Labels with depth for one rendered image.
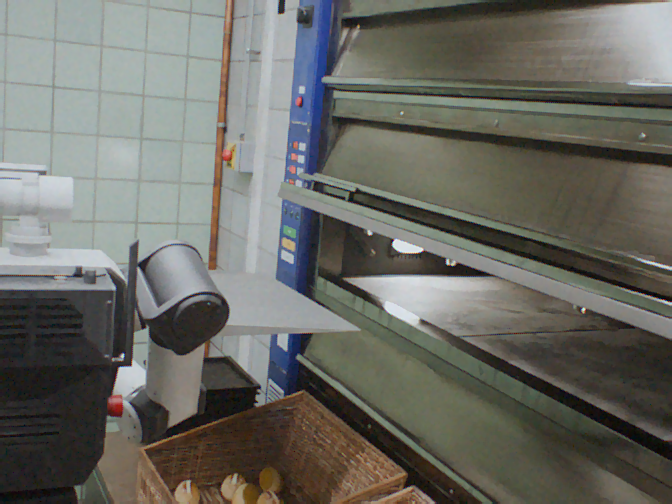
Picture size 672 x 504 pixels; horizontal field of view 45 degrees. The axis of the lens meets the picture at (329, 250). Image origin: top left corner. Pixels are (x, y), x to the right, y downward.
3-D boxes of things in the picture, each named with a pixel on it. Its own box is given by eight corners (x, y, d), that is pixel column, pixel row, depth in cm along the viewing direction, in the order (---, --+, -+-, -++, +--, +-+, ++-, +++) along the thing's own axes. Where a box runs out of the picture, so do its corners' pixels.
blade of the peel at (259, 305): (195, 337, 155) (196, 323, 154) (131, 274, 203) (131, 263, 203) (360, 330, 171) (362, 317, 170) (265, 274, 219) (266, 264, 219)
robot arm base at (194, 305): (237, 341, 123) (226, 284, 116) (155, 372, 119) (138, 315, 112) (205, 285, 134) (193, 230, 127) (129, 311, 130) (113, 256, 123)
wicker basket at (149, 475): (297, 477, 238) (305, 387, 233) (400, 583, 189) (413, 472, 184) (132, 501, 215) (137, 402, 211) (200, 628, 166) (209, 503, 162)
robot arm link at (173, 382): (213, 434, 142) (226, 333, 130) (151, 467, 133) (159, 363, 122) (174, 396, 148) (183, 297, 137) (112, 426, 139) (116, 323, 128)
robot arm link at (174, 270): (219, 356, 125) (228, 284, 118) (161, 365, 121) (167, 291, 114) (195, 311, 134) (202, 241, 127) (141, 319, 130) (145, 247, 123)
